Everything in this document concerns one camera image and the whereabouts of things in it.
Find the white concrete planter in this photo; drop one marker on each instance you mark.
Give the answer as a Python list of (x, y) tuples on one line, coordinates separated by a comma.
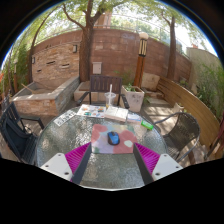
[(133, 100)]

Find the small green packet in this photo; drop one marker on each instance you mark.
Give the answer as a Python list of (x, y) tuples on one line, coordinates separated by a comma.
[(147, 125)]

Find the black wall light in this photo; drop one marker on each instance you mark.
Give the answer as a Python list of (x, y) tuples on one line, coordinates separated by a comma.
[(74, 48), (33, 60)]

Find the dark wicker chair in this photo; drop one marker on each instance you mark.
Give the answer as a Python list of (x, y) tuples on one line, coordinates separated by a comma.
[(185, 130)]

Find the beige stone slab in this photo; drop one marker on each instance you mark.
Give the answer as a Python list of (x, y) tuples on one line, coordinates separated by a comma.
[(150, 81)]

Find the forked tree trunk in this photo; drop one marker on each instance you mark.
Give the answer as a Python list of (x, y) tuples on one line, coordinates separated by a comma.
[(86, 53)]

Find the white license plate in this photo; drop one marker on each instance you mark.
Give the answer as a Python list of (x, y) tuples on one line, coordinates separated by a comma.
[(64, 118)]

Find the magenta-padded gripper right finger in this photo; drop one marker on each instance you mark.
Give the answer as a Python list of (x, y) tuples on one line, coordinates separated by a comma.
[(163, 165)]

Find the floral print mouse pad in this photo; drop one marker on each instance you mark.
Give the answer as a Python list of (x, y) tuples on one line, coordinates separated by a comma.
[(100, 140)]

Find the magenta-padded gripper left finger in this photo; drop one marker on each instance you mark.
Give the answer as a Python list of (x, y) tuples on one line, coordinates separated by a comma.
[(60, 165)]

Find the black folding chair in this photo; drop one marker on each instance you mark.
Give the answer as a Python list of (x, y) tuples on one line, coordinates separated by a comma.
[(16, 136)]

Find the open white book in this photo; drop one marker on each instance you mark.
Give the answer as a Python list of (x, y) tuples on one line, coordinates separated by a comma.
[(116, 114)]

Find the thin curved tree trunk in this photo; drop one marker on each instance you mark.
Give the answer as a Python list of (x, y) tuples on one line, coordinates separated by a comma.
[(30, 63)]

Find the curved wooden bench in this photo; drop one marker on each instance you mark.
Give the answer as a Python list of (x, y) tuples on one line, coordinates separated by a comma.
[(193, 106)]

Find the stone raised bed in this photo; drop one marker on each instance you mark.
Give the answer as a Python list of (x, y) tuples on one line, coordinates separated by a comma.
[(40, 103)]

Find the white wall utility box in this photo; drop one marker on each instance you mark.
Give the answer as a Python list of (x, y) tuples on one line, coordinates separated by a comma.
[(97, 67)]

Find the slim leaning tree trunk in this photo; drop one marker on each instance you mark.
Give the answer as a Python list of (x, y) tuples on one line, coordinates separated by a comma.
[(172, 50)]

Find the dark slatted wooden chair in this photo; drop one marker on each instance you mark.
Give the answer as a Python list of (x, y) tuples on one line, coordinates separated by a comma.
[(101, 83)]

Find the clear plastic cup with straw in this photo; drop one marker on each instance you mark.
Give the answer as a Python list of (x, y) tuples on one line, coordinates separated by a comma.
[(110, 100)]

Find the wooden lamp post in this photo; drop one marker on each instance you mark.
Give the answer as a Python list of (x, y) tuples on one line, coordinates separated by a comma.
[(140, 63)]

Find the small blue white booklet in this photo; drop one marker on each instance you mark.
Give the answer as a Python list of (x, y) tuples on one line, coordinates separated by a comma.
[(134, 118)]

